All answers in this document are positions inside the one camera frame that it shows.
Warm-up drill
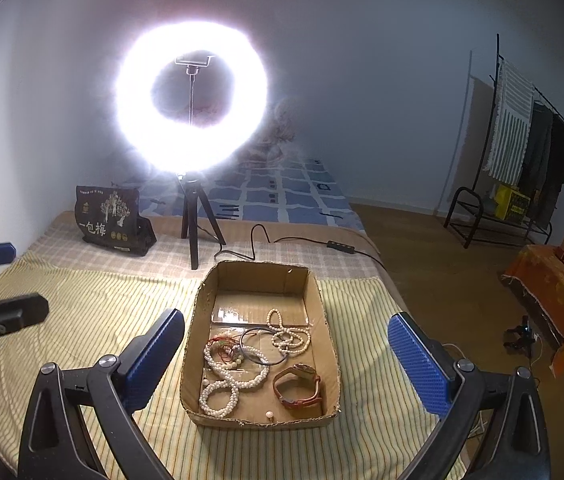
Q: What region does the dark metal bangle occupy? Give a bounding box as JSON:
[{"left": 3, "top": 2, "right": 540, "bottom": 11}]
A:
[{"left": 239, "top": 327, "right": 288, "bottom": 367}]

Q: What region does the cardboard box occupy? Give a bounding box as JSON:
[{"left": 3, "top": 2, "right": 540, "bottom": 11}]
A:
[{"left": 180, "top": 260, "right": 343, "bottom": 430}]

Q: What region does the striped hanging towel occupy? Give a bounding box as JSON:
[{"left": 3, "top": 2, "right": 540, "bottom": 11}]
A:
[{"left": 481, "top": 59, "right": 536, "bottom": 187}]

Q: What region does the ring light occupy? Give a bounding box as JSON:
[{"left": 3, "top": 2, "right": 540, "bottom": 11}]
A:
[{"left": 113, "top": 21, "right": 270, "bottom": 175}]

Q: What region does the beige bead necklace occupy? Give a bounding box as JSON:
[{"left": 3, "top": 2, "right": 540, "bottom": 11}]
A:
[{"left": 266, "top": 308, "right": 313, "bottom": 357}]

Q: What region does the beige checked blanket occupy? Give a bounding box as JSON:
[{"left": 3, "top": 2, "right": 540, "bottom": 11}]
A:
[{"left": 11, "top": 209, "right": 399, "bottom": 287}]

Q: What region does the orange covered bench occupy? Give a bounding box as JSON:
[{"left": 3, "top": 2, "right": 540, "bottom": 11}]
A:
[{"left": 503, "top": 243, "right": 564, "bottom": 379}]

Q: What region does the black tripod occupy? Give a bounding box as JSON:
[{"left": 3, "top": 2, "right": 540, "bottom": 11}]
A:
[{"left": 174, "top": 172, "right": 227, "bottom": 270}]

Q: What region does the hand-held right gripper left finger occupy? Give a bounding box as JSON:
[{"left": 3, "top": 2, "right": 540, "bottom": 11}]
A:
[{"left": 18, "top": 308, "right": 185, "bottom": 480}]

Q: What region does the long white pearl necklace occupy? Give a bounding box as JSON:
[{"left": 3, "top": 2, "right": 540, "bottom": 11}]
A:
[{"left": 204, "top": 337, "right": 271, "bottom": 392}]

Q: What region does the black hanging garment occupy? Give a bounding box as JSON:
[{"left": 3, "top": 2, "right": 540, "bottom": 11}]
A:
[{"left": 537, "top": 112, "right": 564, "bottom": 232}]

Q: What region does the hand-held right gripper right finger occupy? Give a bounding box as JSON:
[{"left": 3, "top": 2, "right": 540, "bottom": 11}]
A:
[{"left": 388, "top": 312, "right": 551, "bottom": 480}]

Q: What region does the black power cable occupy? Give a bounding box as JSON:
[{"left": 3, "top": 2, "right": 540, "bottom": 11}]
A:
[{"left": 213, "top": 223, "right": 389, "bottom": 272}]

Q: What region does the red string bracelet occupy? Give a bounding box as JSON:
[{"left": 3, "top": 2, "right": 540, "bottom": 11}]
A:
[{"left": 207, "top": 334, "right": 249, "bottom": 367}]

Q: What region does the brown strap wristwatch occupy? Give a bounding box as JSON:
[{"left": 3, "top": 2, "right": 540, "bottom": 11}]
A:
[{"left": 272, "top": 363, "right": 324, "bottom": 409}]

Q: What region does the small black floor device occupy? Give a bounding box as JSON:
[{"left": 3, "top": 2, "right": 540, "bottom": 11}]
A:
[{"left": 504, "top": 314, "right": 539, "bottom": 359}]

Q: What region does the black clothes rack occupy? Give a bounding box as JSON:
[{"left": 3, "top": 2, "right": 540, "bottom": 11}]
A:
[{"left": 443, "top": 34, "right": 564, "bottom": 249}]

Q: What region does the phone holder clamp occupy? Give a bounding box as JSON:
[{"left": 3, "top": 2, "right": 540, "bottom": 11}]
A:
[{"left": 174, "top": 52, "right": 213, "bottom": 127}]

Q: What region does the grey hanging garment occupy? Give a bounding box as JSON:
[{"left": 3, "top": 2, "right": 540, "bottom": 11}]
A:
[{"left": 518, "top": 102, "right": 554, "bottom": 202}]

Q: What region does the black printed bag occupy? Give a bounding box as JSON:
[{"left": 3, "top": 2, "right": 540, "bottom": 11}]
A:
[{"left": 74, "top": 185, "right": 158, "bottom": 258}]

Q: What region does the yellow striped cloth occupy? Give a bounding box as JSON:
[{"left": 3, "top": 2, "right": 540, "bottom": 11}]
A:
[{"left": 0, "top": 259, "right": 465, "bottom": 480}]

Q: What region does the yellow box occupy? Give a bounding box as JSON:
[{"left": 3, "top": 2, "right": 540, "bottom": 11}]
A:
[{"left": 492, "top": 184, "right": 533, "bottom": 220}]

